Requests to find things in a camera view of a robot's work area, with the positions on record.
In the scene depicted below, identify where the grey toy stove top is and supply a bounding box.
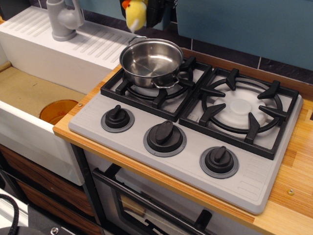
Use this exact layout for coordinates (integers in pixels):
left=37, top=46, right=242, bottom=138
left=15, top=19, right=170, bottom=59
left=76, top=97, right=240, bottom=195
left=68, top=57, right=303, bottom=214

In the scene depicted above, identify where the toy oven door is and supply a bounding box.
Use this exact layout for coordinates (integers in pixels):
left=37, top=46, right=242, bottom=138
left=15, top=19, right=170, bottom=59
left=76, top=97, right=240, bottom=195
left=92, top=164, right=257, bottom=235

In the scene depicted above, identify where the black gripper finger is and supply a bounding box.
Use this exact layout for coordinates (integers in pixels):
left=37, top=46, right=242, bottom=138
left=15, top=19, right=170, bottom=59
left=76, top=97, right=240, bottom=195
left=146, top=0, right=178, bottom=27

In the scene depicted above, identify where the black oven door handle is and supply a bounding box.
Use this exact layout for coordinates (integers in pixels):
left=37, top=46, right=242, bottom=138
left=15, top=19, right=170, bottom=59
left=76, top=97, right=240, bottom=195
left=92, top=164, right=212, bottom=235

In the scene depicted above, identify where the orange plastic drain disc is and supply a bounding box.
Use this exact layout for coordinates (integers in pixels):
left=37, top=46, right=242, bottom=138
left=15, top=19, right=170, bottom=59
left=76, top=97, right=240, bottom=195
left=39, top=99, right=78, bottom=125

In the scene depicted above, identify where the white toy sink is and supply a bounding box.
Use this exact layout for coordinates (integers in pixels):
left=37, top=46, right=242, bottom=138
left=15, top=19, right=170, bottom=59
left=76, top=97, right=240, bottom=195
left=0, top=6, right=132, bottom=186

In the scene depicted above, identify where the stainless steel pot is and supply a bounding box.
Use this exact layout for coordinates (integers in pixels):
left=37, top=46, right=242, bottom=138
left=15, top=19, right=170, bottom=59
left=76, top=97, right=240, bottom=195
left=119, top=36, right=184, bottom=89

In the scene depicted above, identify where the black left burner grate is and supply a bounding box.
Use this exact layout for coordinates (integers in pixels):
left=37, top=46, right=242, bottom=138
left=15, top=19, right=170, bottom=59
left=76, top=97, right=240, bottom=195
left=101, top=56, right=212, bottom=122

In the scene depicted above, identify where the black burner grate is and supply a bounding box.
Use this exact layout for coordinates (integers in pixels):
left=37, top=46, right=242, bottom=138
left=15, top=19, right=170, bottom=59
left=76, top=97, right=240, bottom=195
left=179, top=68, right=303, bottom=160
left=101, top=56, right=212, bottom=122

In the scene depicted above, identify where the yellow stuffed duck toy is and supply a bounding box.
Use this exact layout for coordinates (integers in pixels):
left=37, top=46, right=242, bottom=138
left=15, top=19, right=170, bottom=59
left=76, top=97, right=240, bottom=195
left=121, top=0, right=148, bottom=33

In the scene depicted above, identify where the black right burner grate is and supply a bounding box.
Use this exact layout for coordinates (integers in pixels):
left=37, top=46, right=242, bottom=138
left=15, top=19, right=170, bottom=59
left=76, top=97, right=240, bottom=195
left=179, top=68, right=303, bottom=160

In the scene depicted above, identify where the black middle stove knob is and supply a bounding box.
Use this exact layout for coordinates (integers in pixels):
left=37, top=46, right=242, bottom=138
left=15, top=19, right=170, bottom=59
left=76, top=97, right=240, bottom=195
left=143, top=120, right=187, bottom=158

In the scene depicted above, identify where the black right stove knob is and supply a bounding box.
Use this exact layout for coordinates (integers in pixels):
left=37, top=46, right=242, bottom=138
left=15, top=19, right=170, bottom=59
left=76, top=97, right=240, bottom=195
left=200, top=146, right=239, bottom=179

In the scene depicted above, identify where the black left stove knob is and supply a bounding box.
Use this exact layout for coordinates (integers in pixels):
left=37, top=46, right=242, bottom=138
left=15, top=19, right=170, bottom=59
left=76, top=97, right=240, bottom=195
left=101, top=105, right=135, bottom=133

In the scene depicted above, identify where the black stove knob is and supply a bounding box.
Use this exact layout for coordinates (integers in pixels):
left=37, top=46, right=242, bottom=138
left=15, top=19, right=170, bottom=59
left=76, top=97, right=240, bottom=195
left=101, top=105, right=135, bottom=133
left=200, top=146, right=239, bottom=179
left=143, top=120, right=187, bottom=158

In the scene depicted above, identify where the grey toy faucet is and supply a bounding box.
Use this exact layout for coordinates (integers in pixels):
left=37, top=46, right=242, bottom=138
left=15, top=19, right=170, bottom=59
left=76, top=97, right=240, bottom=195
left=46, top=0, right=84, bottom=42

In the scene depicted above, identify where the black braided cable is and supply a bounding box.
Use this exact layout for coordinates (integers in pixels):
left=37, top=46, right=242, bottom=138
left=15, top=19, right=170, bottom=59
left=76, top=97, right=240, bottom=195
left=0, top=193, right=20, bottom=232

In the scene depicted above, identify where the white right burner cap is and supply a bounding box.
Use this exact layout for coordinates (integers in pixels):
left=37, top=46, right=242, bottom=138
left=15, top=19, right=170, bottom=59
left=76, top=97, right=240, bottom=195
left=214, top=89, right=268, bottom=129

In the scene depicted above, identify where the wooden drawer cabinet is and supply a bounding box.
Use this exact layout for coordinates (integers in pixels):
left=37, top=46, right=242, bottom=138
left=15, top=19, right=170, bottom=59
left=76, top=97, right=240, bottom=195
left=0, top=145, right=103, bottom=235

